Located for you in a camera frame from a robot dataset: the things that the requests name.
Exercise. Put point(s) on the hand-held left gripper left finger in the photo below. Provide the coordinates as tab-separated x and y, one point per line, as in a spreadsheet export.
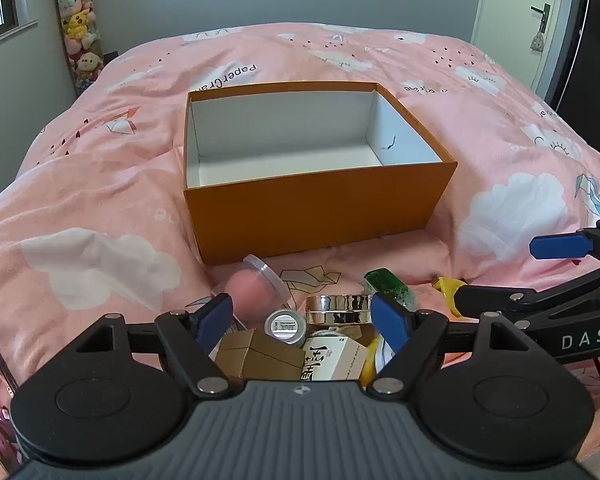
213	321

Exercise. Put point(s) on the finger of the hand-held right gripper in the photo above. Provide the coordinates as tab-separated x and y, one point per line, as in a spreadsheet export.
560	246
490	300

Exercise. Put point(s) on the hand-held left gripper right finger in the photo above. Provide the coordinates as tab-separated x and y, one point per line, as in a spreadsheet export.
391	322

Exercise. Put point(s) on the green glitter case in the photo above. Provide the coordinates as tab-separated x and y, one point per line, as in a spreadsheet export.
387	282

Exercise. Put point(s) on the yellow plastic piece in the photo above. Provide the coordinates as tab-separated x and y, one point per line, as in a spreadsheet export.
447	290

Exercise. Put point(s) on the pink makeup sponge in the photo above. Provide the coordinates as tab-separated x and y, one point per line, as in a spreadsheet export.
252	295

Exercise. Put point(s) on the silver round tin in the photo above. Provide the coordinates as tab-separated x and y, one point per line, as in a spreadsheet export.
337	307

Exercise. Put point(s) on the gold cardboard box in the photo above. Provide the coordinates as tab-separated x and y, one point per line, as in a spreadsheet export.
260	355

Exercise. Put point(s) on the cream box with black calligraphy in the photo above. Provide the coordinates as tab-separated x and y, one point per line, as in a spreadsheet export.
335	357

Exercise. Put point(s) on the small grey round jar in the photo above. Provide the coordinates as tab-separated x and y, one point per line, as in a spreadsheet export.
285	325

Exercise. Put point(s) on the orange cardboard box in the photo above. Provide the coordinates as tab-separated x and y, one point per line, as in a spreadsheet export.
305	220

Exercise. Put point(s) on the pink printed blanket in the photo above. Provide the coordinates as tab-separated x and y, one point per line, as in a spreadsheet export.
105	185

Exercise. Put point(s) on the small hanging pouch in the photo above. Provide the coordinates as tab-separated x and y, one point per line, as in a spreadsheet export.
536	41

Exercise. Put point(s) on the white door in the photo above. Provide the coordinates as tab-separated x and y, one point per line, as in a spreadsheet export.
510	10

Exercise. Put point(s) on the small black object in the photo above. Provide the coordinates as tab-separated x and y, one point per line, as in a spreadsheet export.
111	56

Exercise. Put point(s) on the plush toy holder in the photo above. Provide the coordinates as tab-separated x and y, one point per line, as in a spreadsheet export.
77	20

